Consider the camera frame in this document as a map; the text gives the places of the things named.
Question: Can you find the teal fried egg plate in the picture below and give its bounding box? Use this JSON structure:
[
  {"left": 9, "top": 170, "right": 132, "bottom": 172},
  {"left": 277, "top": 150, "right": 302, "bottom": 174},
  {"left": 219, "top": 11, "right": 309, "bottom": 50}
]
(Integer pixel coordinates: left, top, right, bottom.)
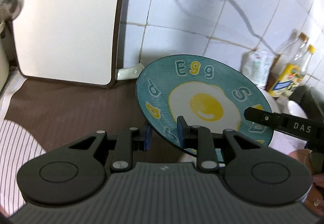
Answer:
[{"left": 136, "top": 55, "right": 274, "bottom": 156}]

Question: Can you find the person hand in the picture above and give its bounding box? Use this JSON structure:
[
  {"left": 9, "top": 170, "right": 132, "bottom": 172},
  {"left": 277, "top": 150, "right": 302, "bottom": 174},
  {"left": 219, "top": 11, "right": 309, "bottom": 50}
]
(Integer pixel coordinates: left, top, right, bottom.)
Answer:
[{"left": 289, "top": 149, "right": 323, "bottom": 216}]

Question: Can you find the black wok with lid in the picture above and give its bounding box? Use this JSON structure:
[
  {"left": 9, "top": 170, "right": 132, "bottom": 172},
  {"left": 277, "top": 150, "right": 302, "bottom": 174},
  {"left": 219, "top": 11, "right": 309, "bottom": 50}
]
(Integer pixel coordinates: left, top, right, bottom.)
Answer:
[{"left": 288, "top": 85, "right": 324, "bottom": 123}]

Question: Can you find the yellow label cooking wine bottle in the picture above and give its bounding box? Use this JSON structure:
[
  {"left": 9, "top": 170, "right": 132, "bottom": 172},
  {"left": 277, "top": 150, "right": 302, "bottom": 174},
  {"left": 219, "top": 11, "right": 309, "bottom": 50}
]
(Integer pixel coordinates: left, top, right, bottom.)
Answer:
[{"left": 265, "top": 32, "right": 309, "bottom": 98}]

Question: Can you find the white vinegar bottle yellow cap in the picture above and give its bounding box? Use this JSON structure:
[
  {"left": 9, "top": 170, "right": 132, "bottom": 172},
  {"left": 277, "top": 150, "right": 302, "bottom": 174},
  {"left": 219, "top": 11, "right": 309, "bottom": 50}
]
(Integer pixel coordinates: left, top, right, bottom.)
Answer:
[{"left": 295, "top": 45, "right": 316, "bottom": 86}]

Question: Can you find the clear plastic salt bag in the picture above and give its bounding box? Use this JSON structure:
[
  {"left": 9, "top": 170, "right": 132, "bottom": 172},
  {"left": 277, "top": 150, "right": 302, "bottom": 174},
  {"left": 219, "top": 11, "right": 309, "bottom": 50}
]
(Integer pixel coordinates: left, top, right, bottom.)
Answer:
[{"left": 241, "top": 49, "right": 274, "bottom": 89}]

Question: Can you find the striped brown pink table mat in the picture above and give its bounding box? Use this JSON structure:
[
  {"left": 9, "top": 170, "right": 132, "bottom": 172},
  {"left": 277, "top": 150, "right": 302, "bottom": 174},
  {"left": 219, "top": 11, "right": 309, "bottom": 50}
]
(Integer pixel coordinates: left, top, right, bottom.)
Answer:
[{"left": 0, "top": 72, "right": 183, "bottom": 217}]

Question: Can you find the white cutting board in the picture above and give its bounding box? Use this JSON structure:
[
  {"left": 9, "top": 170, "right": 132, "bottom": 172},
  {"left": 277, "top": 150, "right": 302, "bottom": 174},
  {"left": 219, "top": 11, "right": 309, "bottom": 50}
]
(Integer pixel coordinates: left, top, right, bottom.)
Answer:
[{"left": 13, "top": 0, "right": 123, "bottom": 88}]

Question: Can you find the hanging metal ladle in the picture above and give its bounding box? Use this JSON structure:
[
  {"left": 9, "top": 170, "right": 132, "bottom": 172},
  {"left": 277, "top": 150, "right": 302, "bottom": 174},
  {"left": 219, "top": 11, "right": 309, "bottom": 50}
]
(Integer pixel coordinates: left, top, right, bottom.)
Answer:
[{"left": 0, "top": 0, "right": 24, "bottom": 21}]

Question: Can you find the black power cable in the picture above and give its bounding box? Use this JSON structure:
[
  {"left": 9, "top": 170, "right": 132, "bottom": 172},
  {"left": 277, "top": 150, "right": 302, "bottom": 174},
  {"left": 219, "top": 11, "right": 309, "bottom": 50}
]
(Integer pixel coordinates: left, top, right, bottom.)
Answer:
[{"left": 194, "top": 0, "right": 279, "bottom": 55}]

